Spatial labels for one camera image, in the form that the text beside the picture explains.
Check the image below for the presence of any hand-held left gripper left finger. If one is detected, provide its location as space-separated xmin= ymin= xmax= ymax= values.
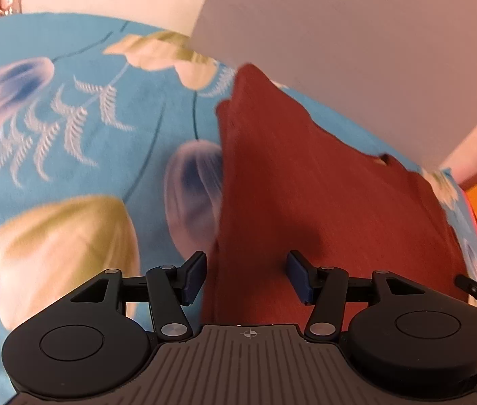
xmin=70 ymin=251 xmax=208 ymax=342

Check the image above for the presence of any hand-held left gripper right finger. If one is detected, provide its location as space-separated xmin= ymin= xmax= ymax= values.
xmin=286 ymin=250 xmax=434 ymax=342

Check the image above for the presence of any red knit sweater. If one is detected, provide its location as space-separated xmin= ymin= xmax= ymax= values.
xmin=202 ymin=63 xmax=472 ymax=328

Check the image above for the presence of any blue floral bedsheet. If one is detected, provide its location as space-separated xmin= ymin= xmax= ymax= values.
xmin=0 ymin=10 xmax=477 ymax=405

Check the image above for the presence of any grey headboard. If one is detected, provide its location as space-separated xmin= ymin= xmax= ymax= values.
xmin=188 ymin=0 xmax=477 ymax=170

